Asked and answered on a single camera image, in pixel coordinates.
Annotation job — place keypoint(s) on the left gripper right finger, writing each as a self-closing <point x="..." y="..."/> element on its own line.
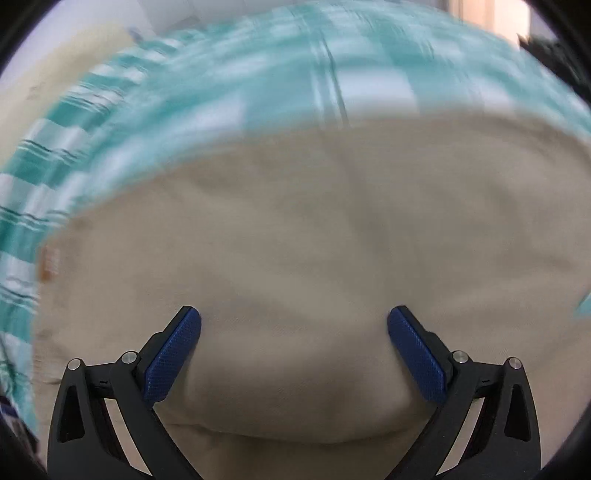
<point x="505" y="442"/>

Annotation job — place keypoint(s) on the teal white plaid bedsheet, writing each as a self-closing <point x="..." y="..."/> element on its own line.
<point x="127" y="115"/>

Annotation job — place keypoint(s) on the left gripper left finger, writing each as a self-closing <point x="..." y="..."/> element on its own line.
<point x="83" y="443"/>

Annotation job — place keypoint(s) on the beige khaki pants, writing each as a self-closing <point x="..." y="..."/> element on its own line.
<point x="294" y="247"/>

